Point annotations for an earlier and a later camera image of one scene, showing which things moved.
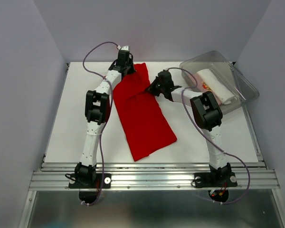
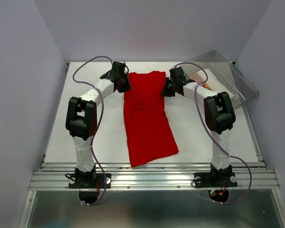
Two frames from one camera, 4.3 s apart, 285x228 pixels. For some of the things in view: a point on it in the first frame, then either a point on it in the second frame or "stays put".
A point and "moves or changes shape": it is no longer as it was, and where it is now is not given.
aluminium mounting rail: (55, 176) stays put
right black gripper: (151, 89) -> (165, 92)
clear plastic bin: (211, 71) stays put
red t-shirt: (147, 124) moves or changes shape
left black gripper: (131, 70) -> (127, 87)
